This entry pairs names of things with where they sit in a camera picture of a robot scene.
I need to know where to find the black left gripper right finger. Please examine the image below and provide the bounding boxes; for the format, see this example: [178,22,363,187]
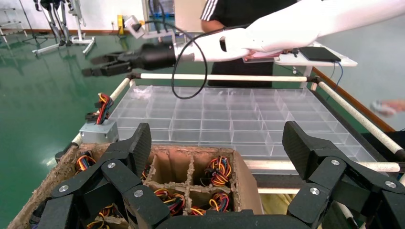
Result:
[282,121,405,229]

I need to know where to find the person's right forearm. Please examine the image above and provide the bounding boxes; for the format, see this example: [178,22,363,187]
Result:
[201,19,228,33]

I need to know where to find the clear plastic compartment tray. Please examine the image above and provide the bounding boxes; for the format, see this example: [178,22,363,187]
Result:
[108,84,377,162]

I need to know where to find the person in striped black shirt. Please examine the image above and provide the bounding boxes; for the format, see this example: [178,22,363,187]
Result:
[200,0,298,88]

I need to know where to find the black humanoid robot legs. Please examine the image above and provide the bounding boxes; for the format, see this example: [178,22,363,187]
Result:
[33,0,73,47]

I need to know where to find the beige door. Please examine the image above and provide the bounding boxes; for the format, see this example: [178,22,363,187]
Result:
[174,0,206,33]

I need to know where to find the grey motor with coloured wires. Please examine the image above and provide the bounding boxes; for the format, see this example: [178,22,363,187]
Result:
[79,92,119,145]

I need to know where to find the cardboard box with pulp dividers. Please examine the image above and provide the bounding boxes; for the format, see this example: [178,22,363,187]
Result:
[8,143,264,229]

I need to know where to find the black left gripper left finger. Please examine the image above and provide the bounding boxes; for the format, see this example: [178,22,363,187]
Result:
[38,122,171,229]

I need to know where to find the white mobile stand frame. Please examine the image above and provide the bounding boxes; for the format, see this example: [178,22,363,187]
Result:
[32,0,96,57]

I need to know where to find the hand holding white controller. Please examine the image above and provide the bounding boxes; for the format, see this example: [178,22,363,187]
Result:
[384,99,405,114]

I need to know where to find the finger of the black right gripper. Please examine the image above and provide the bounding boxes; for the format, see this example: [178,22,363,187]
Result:
[81,60,134,77]
[90,52,132,65]

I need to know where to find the metal shelf rack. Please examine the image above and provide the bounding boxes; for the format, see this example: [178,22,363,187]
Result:
[0,8,27,50]

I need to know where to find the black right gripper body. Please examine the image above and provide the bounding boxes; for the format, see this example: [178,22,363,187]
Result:
[128,42,178,71]

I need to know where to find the blue cable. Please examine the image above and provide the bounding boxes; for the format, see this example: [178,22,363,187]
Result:
[326,62,344,102]

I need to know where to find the long black arm cable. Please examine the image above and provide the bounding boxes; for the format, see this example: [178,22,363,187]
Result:
[136,20,251,100]

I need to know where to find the black laptop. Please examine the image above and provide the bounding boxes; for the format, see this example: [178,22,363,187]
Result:
[298,46,341,62]

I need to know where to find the white handheld controller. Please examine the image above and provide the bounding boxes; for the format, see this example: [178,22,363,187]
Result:
[369,100,395,117]

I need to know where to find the white desk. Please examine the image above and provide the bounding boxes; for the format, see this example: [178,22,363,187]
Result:
[274,41,358,78]

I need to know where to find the yellow cloth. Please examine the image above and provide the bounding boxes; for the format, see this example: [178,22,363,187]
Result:
[261,193,297,216]

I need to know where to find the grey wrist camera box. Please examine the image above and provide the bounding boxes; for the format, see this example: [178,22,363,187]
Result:
[124,16,147,40]

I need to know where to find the crumpled clear plastic bag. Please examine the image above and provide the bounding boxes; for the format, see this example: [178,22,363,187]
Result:
[132,86,153,99]

